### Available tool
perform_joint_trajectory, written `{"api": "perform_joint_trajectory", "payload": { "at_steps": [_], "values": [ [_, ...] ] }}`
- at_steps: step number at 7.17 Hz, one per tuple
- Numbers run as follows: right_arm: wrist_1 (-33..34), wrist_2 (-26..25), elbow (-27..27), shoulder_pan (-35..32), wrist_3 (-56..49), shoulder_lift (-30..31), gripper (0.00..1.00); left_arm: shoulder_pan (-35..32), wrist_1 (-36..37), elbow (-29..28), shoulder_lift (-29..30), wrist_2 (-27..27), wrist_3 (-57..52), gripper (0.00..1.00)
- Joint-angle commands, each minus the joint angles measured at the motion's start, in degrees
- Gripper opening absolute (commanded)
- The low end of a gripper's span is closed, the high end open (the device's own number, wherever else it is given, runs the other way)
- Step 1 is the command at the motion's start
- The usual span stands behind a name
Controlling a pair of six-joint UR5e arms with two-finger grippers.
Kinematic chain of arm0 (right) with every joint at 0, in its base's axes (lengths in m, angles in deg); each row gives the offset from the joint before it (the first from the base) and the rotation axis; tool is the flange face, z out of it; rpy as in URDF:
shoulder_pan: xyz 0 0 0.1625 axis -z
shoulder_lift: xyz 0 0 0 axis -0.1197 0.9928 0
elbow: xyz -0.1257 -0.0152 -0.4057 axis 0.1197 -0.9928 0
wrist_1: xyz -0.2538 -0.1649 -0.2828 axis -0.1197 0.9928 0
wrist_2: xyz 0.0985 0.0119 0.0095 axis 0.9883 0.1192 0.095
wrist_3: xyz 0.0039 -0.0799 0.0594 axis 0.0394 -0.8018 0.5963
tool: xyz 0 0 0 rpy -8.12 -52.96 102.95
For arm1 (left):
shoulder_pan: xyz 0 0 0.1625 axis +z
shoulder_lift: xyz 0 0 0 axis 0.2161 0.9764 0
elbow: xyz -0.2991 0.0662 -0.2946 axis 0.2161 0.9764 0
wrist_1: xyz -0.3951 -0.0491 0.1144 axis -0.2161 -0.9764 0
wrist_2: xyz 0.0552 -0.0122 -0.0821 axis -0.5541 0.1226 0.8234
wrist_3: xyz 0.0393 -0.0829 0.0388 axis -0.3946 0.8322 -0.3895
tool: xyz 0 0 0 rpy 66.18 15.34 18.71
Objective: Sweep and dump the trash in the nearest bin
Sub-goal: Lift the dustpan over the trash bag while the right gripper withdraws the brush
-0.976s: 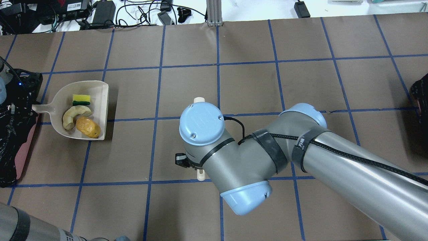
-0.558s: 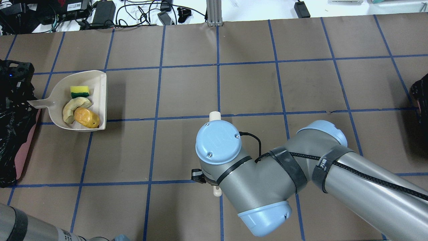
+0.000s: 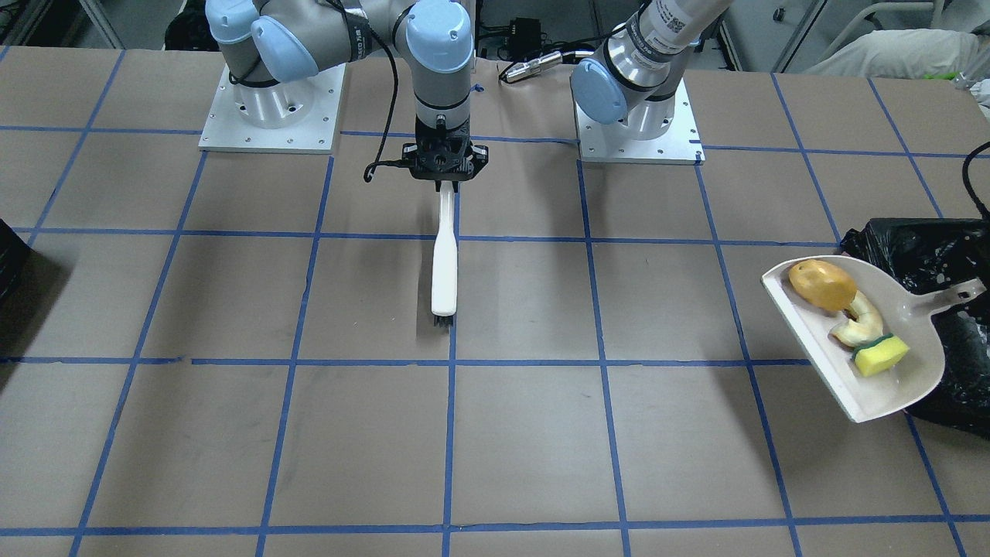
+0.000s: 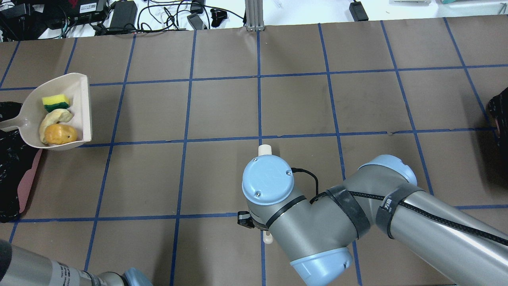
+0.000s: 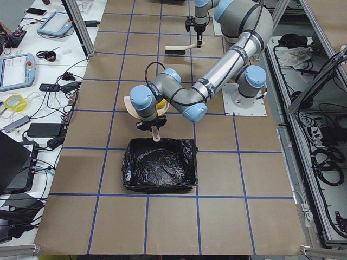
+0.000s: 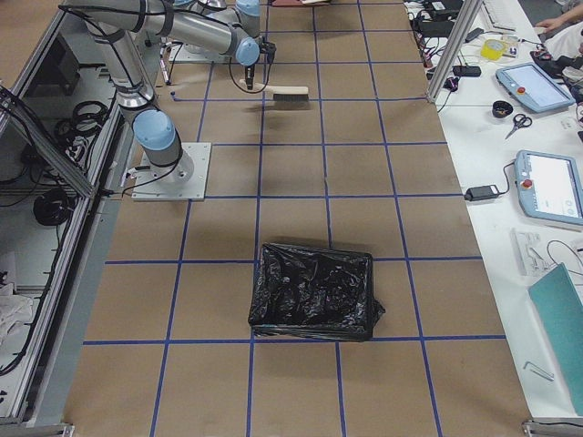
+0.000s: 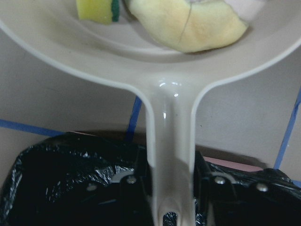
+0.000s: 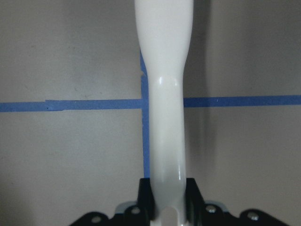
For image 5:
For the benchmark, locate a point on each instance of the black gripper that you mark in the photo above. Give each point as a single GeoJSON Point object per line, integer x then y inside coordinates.
{"type": "Point", "coordinates": [200, 28]}
{"type": "Point", "coordinates": [149, 125]}

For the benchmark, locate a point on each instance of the yellow green sponge piece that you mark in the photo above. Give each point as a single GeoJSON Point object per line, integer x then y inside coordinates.
{"type": "Point", "coordinates": [161, 104]}

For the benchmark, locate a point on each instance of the white plastic dustpan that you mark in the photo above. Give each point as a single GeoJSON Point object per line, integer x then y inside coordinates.
{"type": "Point", "coordinates": [132, 111]}

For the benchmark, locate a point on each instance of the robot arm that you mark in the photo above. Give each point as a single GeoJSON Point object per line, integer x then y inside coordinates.
{"type": "Point", "coordinates": [200, 19]}
{"type": "Point", "coordinates": [246, 26]}

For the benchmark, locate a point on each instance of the black lined left trash bin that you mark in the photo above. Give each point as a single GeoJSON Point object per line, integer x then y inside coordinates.
{"type": "Point", "coordinates": [167, 166]}

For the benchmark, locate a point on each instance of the black power brick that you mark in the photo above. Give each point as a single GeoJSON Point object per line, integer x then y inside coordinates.
{"type": "Point", "coordinates": [44, 130]}

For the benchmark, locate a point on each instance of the yellow tape roll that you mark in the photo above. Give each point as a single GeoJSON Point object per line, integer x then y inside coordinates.
{"type": "Point", "coordinates": [15, 103]}

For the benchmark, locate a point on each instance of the blue teach pendant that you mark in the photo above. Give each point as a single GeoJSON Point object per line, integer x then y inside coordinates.
{"type": "Point", "coordinates": [17, 71]}
{"type": "Point", "coordinates": [58, 24]}

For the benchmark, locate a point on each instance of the black laptop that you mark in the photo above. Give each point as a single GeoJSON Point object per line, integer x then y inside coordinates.
{"type": "Point", "coordinates": [18, 160]}

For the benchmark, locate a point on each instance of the black smartphone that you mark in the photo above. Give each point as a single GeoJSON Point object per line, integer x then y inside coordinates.
{"type": "Point", "coordinates": [36, 11]}

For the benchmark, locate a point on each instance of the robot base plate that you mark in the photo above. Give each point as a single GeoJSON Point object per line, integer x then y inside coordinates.
{"type": "Point", "coordinates": [217, 29]}
{"type": "Point", "coordinates": [237, 105]}

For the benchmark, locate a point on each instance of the aluminium frame post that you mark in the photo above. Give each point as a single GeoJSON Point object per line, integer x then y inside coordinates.
{"type": "Point", "coordinates": [80, 28]}

